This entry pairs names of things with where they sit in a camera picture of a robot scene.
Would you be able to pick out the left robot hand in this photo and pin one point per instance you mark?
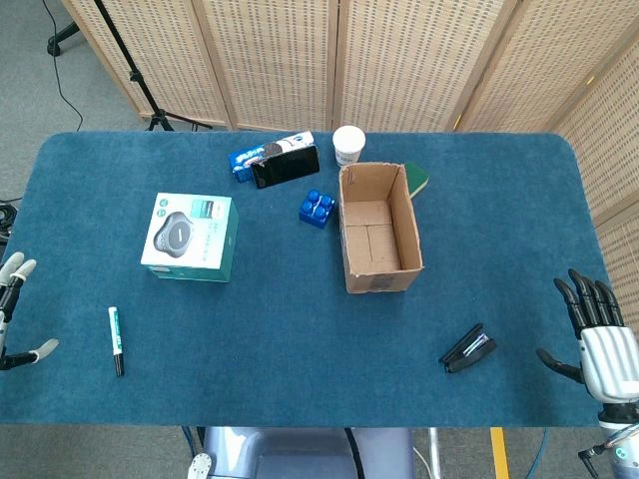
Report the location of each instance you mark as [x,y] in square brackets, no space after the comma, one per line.
[9,294]

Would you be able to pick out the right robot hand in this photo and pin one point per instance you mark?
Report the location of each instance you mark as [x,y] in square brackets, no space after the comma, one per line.
[606,354]

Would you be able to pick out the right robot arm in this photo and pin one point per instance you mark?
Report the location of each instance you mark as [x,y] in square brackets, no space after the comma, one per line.
[619,439]

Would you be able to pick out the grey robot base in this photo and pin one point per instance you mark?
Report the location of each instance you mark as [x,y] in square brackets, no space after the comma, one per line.
[304,454]

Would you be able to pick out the black stapler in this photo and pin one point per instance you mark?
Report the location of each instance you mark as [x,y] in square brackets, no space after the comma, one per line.
[468,348]

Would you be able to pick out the white teal speaker box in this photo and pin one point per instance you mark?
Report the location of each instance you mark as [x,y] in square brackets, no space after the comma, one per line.
[191,237]

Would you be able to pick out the open cardboard box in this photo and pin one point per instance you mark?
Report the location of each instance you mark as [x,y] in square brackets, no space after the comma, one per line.
[378,224]

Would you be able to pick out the blue toy block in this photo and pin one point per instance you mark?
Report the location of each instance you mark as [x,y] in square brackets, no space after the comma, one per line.
[317,208]

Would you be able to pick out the green white marker pen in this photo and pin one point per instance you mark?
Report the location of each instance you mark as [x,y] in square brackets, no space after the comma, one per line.
[116,340]

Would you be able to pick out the black tripod stand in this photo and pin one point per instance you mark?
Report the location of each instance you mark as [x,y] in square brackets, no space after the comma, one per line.
[135,75]

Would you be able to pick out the green yellow sponge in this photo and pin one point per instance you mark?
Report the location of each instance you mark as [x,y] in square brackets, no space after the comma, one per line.
[416,178]

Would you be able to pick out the black wheeled stand base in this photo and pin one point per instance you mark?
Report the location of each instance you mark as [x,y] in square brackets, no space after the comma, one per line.
[62,40]

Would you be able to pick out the blue table mat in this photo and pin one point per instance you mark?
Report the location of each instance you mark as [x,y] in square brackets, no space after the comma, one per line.
[279,319]

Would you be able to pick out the blue cookie package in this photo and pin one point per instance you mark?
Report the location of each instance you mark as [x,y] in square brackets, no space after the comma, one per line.
[254,157]

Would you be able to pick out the black smartphone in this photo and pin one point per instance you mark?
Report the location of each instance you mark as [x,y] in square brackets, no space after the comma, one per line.
[285,167]

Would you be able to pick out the white paper cup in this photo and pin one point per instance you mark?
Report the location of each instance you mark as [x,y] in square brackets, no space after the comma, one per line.
[348,145]

